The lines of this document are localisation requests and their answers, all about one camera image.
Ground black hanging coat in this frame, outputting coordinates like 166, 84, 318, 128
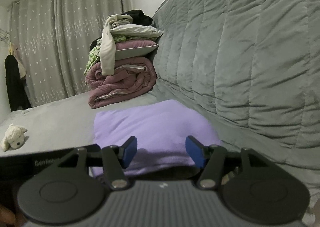
4, 55, 32, 112

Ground mauve folded quilt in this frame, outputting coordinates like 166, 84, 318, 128
85, 57, 157, 110

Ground beige hanging garment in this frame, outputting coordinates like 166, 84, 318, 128
11, 43, 27, 80

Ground green patterned cloth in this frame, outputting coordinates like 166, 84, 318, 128
84, 35, 128, 75

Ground grey star-print curtain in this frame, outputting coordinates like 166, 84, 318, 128
9, 0, 133, 112

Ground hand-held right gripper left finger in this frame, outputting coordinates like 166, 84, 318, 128
56, 136, 137, 190

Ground black garment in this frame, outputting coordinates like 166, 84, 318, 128
120, 10, 157, 27

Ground grey bed cover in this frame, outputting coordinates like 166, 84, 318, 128
0, 77, 320, 227

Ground person's left forearm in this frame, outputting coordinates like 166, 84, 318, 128
0, 203, 19, 227

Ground cream garment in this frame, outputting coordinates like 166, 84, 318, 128
100, 14, 133, 76

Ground purple pants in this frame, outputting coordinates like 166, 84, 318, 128
93, 99, 223, 179

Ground grey quilted headboard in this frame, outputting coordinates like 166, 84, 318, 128
150, 0, 320, 150

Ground grey pillow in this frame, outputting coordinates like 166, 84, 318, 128
112, 24, 164, 39

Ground white plush dog toy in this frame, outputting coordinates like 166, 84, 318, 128
0, 124, 28, 152

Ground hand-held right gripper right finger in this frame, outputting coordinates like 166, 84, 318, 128
185, 135, 265, 190

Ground mauve pillow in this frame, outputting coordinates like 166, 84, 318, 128
114, 40, 160, 61

